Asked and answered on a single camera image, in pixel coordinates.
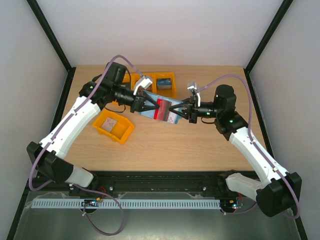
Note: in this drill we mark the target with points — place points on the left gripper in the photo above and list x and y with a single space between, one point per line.
138 102

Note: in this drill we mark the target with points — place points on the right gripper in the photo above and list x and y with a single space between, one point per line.
193 109

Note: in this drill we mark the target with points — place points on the teal leather card holder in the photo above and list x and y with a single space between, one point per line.
150 113

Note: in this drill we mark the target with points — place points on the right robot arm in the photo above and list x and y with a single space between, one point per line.
276 189

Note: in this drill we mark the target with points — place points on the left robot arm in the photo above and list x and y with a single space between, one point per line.
48 155

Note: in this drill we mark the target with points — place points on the blue card stack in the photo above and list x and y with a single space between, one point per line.
164 83

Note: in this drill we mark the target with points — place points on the pink card in loose bin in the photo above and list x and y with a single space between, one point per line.
108 124

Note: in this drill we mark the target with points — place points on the right yellow bin in row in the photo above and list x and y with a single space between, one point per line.
170 93

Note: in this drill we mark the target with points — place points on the loose yellow bin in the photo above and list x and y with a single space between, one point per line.
122 130

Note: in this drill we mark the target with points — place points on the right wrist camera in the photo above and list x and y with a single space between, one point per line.
195 98

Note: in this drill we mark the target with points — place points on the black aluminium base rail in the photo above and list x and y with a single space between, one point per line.
205 183

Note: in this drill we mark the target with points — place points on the slotted white cable duct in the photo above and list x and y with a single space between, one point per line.
127 204

